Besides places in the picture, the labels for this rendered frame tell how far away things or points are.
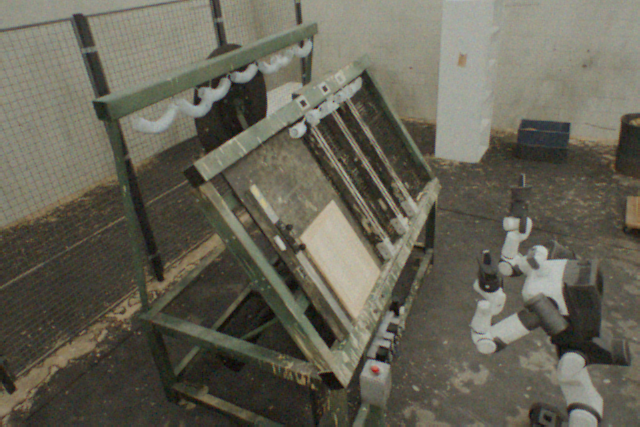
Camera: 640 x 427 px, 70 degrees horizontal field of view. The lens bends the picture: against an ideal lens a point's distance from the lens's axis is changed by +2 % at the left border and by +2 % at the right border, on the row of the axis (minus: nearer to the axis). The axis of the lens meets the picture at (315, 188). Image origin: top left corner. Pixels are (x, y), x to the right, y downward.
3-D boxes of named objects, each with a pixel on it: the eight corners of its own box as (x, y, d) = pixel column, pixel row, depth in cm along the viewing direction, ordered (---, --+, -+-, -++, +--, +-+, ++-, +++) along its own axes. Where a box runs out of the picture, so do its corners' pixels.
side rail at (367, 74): (421, 184, 392) (432, 179, 385) (354, 75, 372) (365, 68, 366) (423, 180, 398) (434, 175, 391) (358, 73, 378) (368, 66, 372)
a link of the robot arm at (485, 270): (479, 276, 174) (481, 295, 181) (505, 271, 172) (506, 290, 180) (468, 253, 184) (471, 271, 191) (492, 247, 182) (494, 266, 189)
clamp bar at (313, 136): (384, 261, 295) (415, 251, 281) (283, 108, 274) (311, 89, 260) (388, 252, 303) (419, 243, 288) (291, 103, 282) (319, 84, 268)
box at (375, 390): (384, 410, 216) (383, 384, 208) (360, 401, 221) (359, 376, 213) (391, 389, 226) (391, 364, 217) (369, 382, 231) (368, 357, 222)
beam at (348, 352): (329, 391, 228) (346, 389, 222) (316, 373, 226) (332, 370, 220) (430, 191, 400) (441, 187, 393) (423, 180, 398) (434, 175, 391)
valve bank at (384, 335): (388, 389, 247) (388, 358, 235) (364, 380, 253) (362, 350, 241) (412, 325, 286) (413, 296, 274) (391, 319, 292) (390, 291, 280)
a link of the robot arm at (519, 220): (524, 206, 235) (522, 227, 237) (503, 206, 235) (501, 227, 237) (534, 212, 224) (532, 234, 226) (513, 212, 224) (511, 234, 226)
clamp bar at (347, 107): (407, 217, 339) (435, 207, 325) (322, 83, 318) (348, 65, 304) (411, 211, 347) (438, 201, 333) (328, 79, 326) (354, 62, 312)
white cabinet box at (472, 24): (477, 163, 607) (493, -1, 511) (434, 157, 636) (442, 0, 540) (488, 147, 651) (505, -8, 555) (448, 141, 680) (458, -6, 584)
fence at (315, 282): (344, 335, 242) (350, 334, 240) (244, 191, 226) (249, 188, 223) (348, 328, 246) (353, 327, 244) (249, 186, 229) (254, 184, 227)
